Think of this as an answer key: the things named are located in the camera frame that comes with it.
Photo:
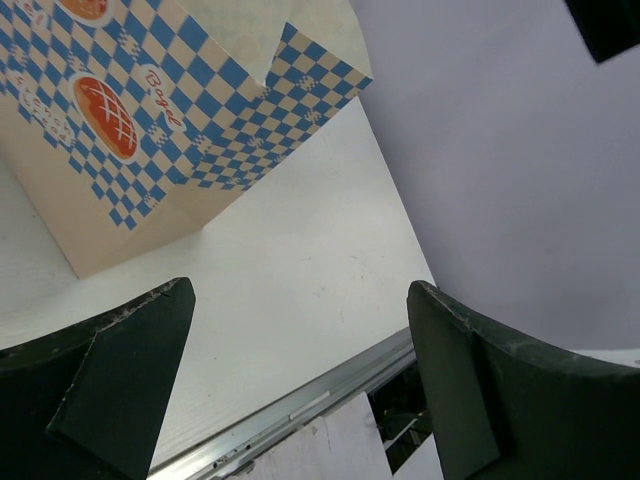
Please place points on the aluminium front rail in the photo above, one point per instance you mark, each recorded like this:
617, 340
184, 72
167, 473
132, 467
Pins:
236, 447

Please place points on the paper bag blue checkered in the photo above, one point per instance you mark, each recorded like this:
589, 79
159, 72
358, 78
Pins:
131, 124

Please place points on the white paper sheet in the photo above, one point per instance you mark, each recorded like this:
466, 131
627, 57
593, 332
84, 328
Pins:
344, 444

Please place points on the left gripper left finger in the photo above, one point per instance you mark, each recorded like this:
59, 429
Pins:
88, 401

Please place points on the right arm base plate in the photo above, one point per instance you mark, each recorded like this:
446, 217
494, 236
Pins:
402, 416

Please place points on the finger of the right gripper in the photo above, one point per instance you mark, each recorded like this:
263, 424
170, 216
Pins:
608, 27

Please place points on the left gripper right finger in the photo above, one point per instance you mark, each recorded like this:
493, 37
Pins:
505, 405

